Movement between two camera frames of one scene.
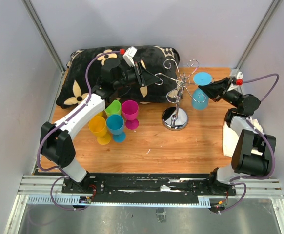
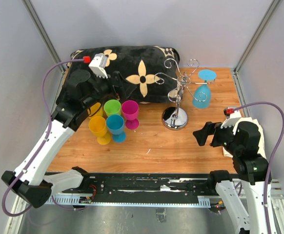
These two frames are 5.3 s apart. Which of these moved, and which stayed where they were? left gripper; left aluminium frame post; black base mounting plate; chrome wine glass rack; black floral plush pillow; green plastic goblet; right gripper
Moved: left gripper; right gripper
Stayed: chrome wine glass rack; black base mounting plate; green plastic goblet; left aluminium frame post; black floral plush pillow
